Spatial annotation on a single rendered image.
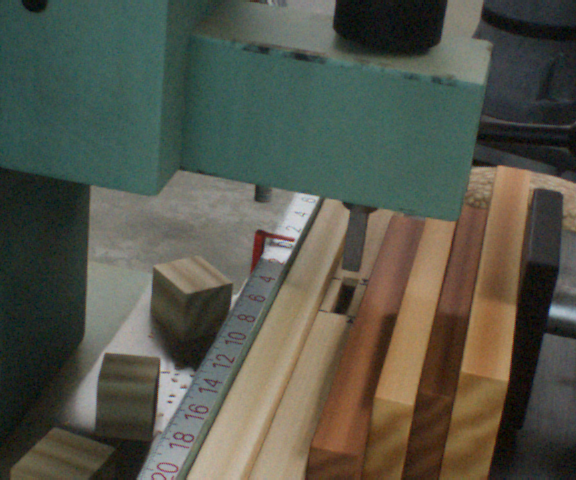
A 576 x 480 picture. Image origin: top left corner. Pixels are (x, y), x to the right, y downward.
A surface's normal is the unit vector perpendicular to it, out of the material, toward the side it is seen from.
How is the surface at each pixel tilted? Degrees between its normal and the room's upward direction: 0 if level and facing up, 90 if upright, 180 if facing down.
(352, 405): 0
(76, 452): 0
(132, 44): 90
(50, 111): 90
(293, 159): 90
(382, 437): 90
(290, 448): 0
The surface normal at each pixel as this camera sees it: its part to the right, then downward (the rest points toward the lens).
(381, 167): -0.22, 0.41
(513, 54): -0.42, 0.06
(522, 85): -0.22, 0.11
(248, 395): 0.11, -0.89
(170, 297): -0.81, 0.18
